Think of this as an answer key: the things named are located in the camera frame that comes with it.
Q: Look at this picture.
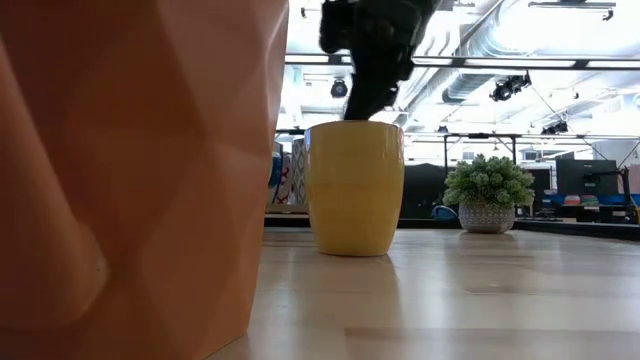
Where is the black overhead light rail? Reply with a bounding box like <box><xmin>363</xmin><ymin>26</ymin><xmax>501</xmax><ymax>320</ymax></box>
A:
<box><xmin>284</xmin><ymin>52</ymin><xmax>640</xmax><ymax>71</ymax></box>

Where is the raised wooden shelf board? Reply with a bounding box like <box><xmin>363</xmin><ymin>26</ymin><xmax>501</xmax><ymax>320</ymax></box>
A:
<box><xmin>263</xmin><ymin>202</ymin><xmax>310</xmax><ymax>215</ymax></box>

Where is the black background panel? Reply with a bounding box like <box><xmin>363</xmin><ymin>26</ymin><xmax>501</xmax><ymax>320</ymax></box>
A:
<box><xmin>399</xmin><ymin>162</ymin><xmax>449</xmax><ymax>221</ymax></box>

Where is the orange faceted mug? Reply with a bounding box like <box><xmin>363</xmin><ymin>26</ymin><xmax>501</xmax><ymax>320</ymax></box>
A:
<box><xmin>0</xmin><ymin>0</ymin><xmax>290</xmax><ymax>360</ymax></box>

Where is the blue mug white handle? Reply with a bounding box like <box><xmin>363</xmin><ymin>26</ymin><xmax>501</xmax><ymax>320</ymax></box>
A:
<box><xmin>269</xmin><ymin>142</ymin><xmax>294</xmax><ymax>205</ymax></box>

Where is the grey diamond pattern mug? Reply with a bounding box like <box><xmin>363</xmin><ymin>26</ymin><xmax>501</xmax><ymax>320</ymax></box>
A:
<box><xmin>291</xmin><ymin>137</ymin><xmax>308</xmax><ymax>206</ymax></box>

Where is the green potted plant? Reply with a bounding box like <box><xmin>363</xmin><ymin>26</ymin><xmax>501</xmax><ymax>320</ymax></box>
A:
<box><xmin>441</xmin><ymin>152</ymin><xmax>536</xmax><ymax>235</ymax></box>

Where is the yellow mug white handle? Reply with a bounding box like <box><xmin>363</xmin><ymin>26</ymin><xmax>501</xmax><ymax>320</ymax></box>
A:
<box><xmin>303</xmin><ymin>119</ymin><xmax>406</xmax><ymax>258</ymax></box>

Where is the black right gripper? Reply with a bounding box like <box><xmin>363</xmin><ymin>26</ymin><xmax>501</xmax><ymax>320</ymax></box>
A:
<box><xmin>318</xmin><ymin>0</ymin><xmax>444</xmax><ymax>122</ymax></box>

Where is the black background monitor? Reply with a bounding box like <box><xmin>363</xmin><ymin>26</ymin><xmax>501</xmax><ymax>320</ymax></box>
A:
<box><xmin>555</xmin><ymin>158</ymin><xmax>620</xmax><ymax>197</ymax></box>

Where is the blue background bench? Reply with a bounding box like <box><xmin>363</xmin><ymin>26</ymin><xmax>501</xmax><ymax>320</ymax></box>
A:
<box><xmin>544</xmin><ymin>193</ymin><xmax>632</xmax><ymax>207</ymax></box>

